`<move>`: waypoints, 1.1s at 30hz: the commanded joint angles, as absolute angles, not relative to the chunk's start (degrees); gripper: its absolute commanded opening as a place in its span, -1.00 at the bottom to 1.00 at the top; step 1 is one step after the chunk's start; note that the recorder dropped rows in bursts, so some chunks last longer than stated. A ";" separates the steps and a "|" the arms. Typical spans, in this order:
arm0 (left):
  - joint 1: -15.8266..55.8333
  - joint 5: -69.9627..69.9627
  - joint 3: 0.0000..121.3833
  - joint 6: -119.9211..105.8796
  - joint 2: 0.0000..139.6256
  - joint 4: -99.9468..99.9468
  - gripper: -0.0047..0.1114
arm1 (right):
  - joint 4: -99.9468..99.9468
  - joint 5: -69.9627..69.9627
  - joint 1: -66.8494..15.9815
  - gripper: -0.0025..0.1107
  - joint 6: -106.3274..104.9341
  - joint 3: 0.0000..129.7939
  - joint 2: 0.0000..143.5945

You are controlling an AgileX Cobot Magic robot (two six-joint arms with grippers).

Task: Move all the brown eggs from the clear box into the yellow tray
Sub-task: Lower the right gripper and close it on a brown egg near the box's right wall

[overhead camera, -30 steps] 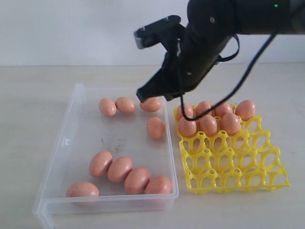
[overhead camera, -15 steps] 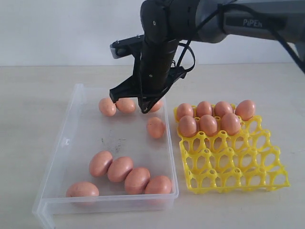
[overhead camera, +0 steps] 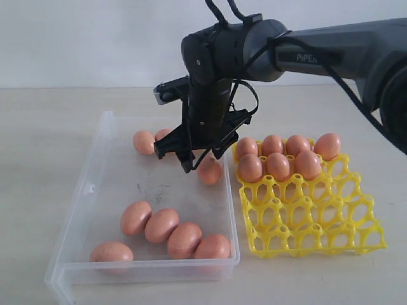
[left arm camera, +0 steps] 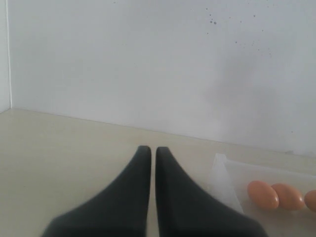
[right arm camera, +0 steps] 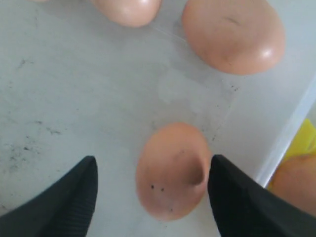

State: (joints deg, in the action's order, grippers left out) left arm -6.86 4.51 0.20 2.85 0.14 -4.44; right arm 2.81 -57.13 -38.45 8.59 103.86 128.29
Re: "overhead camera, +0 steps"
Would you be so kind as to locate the clear plastic storage box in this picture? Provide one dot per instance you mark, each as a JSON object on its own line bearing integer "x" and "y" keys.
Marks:
{"x": 116, "y": 175}

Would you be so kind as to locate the yellow plastic egg tray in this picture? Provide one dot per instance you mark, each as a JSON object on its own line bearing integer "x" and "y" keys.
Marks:
{"x": 297, "y": 217}

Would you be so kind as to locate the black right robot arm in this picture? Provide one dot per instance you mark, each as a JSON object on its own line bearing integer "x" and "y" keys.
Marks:
{"x": 368, "y": 60}

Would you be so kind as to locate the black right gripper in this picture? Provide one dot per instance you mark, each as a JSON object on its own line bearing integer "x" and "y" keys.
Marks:
{"x": 210, "y": 123}

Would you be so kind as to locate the brown egg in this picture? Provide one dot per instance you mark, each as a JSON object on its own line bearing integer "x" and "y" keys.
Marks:
{"x": 307, "y": 164}
{"x": 328, "y": 146}
{"x": 160, "y": 134}
{"x": 272, "y": 144}
{"x": 245, "y": 146}
{"x": 278, "y": 166}
{"x": 161, "y": 224}
{"x": 134, "y": 218}
{"x": 296, "y": 144}
{"x": 215, "y": 246}
{"x": 143, "y": 142}
{"x": 250, "y": 168}
{"x": 111, "y": 251}
{"x": 209, "y": 170}
{"x": 184, "y": 240}

